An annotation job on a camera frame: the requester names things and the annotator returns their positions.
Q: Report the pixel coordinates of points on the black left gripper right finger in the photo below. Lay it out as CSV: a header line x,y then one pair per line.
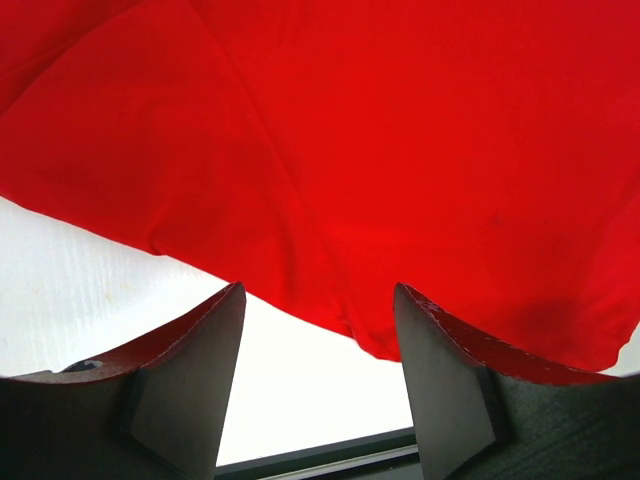
x,y
484,409

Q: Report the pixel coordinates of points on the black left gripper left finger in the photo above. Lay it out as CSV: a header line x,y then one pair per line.
x,y
153,408

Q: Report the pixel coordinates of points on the red t shirt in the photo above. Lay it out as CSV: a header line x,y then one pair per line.
x,y
320,152

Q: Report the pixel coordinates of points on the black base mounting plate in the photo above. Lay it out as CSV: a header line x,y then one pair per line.
x,y
390,455

